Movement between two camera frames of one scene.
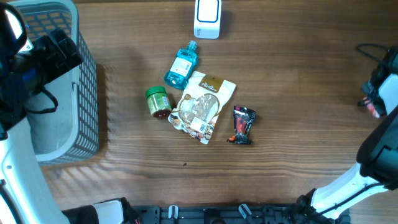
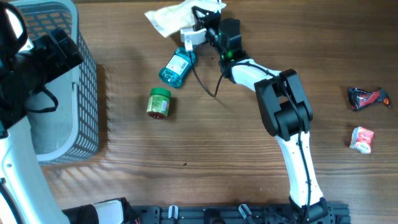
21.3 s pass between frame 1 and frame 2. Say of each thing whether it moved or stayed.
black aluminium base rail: stayed
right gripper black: moved
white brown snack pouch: moved
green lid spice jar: moved
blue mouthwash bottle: moved
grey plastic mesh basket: stayed
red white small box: moved
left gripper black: stayed
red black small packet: moved
